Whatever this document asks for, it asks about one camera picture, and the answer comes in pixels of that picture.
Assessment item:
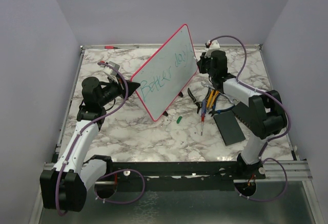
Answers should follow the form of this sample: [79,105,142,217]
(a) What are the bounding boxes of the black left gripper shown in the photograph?
[99,73,141,107]

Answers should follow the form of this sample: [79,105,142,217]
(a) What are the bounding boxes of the pink framed whiteboard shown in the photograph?
[130,24,198,121]

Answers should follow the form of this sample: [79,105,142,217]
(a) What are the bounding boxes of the green marker cap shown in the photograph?
[176,116,182,124]

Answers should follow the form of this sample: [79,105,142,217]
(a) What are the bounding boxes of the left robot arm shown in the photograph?
[40,77,140,216]

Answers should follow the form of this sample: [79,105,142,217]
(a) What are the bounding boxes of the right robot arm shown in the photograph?
[197,50,289,178]

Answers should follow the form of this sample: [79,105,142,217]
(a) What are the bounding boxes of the silver open-end wrench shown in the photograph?
[201,82,214,89]

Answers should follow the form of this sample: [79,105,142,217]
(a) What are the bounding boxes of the yellow black utility knife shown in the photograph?
[207,90,220,109]

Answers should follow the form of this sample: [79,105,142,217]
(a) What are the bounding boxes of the blue transparent screwdriver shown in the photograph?
[200,99,207,136]

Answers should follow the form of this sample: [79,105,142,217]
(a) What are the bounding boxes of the black flat box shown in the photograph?
[213,111,245,146]

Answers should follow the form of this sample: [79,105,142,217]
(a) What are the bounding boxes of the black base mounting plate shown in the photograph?
[96,158,265,192]

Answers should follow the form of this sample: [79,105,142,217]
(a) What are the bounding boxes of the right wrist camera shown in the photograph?
[204,39,220,58]

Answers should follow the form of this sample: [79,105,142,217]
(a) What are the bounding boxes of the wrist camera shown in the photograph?
[204,39,220,58]
[100,61,120,83]

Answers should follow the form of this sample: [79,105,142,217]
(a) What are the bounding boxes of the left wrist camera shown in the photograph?
[100,61,120,83]

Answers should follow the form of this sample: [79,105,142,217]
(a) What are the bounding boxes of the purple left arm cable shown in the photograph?
[56,61,147,217]

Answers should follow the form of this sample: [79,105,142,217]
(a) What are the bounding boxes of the black grey handled pliers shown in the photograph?
[187,88,202,114]

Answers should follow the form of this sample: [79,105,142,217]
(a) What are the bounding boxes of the red marker at wall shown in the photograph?
[104,46,120,49]

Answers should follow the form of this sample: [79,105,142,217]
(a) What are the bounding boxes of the blue handled pliers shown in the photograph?
[209,93,235,117]

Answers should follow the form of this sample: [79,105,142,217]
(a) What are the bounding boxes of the black network switch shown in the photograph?
[232,102,251,129]

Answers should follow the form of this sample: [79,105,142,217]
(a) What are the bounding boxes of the aluminium frame rail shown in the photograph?
[263,160,313,181]

